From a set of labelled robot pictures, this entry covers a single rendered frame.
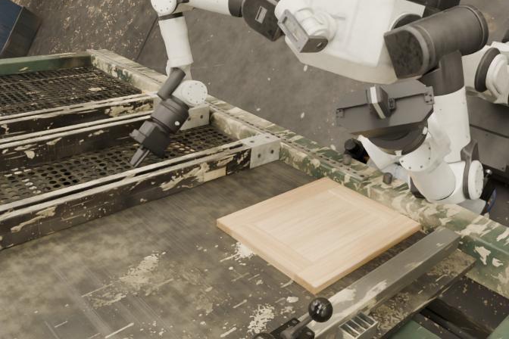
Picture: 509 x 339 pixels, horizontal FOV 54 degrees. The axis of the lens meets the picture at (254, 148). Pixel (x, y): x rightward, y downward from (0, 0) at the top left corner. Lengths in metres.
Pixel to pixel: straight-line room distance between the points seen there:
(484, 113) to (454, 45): 1.22
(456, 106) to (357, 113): 0.37
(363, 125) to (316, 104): 2.05
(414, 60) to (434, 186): 0.23
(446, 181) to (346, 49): 0.33
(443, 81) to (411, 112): 0.34
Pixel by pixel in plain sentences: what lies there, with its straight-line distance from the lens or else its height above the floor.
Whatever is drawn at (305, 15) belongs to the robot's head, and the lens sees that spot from 1.02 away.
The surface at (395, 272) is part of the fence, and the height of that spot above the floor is 1.12.
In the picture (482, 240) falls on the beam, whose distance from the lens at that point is 1.29.
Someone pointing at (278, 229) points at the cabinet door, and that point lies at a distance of 1.21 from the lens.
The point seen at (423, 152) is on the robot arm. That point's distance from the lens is 0.93.
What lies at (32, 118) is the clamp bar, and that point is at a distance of 1.69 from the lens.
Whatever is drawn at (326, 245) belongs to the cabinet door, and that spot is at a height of 1.12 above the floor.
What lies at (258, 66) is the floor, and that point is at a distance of 3.06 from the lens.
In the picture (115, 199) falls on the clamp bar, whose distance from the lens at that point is 1.26.
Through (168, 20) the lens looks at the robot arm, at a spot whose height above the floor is 1.37.
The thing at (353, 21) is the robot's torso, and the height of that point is 1.35.
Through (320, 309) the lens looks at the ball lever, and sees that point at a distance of 0.79.
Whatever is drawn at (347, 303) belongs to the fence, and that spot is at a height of 1.25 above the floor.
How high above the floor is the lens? 2.15
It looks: 49 degrees down
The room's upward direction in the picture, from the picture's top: 60 degrees counter-clockwise
